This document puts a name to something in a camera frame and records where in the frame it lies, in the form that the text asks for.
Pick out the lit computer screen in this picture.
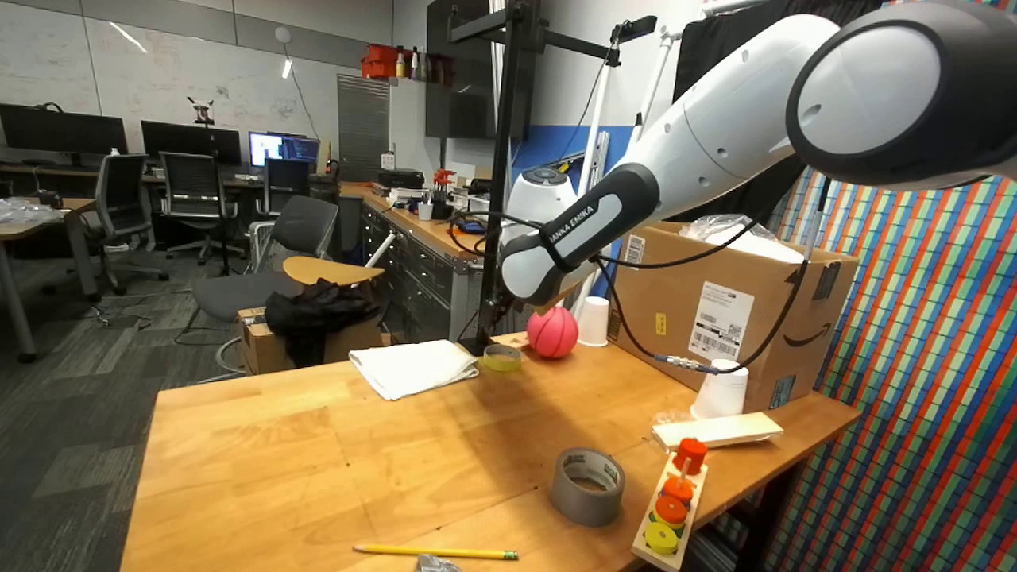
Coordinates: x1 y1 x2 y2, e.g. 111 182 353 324
245 126 322 172

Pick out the large cardboard shipping box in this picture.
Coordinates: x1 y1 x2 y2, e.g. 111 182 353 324
610 216 860 412

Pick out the blue board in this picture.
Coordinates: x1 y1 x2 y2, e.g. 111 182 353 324
513 125 639 185

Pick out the yellow pencil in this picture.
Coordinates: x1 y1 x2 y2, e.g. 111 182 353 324
349 542 521 567

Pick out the grey office chair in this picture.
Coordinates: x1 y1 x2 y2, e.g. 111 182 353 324
187 193 343 322

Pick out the orange stacking ring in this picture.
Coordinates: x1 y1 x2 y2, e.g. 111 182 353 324
653 493 692 528
662 472 701 508

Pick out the pink mini basketball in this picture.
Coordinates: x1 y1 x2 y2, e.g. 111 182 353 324
524 302 582 362

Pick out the white camera stand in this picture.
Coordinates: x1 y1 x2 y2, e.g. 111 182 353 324
569 34 630 314

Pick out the colourful striped backdrop cloth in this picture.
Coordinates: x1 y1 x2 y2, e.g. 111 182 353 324
759 170 1017 572

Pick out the grey duct tape roll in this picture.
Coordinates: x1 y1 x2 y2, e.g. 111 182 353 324
550 445 630 531

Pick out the small cardboard box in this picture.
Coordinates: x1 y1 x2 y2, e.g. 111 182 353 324
234 302 395 376

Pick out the yellow-green stacking ring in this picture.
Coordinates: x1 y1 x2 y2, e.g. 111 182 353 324
641 517 685 559

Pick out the red stacking ring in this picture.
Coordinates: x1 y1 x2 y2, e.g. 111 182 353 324
672 434 712 476

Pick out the white folded cloth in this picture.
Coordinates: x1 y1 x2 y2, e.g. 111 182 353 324
650 411 789 450

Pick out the black wall cabinet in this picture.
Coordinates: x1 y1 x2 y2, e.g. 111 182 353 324
422 0 513 140

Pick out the wooden top workbench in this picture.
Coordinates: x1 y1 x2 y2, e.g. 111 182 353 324
336 178 513 342

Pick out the black computer monitor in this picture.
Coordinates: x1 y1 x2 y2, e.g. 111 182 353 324
141 119 245 170

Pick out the white paper cup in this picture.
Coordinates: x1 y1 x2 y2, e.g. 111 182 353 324
578 297 615 351
690 360 752 423

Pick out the wooden office desk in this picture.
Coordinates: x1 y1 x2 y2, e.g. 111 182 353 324
0 193 100 362

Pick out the black mesh office chair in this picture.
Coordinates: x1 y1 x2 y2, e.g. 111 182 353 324
155 150 249 268

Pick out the black bag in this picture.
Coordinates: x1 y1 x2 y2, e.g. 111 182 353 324
263 280 386 369

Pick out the grey metal panel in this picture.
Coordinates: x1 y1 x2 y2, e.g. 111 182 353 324
334 73 395 185

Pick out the white folded towel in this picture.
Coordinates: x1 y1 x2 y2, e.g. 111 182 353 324
347 338 483 403

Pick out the black metal pole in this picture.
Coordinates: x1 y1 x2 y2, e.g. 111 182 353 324
442 0 622 360

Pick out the clear plastic bag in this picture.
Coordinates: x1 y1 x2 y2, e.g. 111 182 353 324
676 211 817 268

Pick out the red container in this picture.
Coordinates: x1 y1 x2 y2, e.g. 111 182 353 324
358 41 402 86

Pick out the wide black monitor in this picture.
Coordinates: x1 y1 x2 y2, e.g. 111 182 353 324
0 101 132 162

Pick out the small black camera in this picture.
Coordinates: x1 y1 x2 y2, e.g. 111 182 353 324
608 12 662 43

